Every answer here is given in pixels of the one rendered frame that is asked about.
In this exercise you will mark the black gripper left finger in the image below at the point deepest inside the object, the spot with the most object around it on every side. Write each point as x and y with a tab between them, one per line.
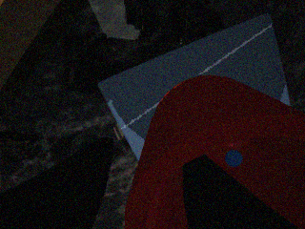
67	196

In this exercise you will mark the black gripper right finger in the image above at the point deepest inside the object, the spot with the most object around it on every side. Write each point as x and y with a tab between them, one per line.
214	200

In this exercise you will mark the tan wooden bar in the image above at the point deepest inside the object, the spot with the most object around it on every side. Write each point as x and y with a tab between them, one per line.
20	21

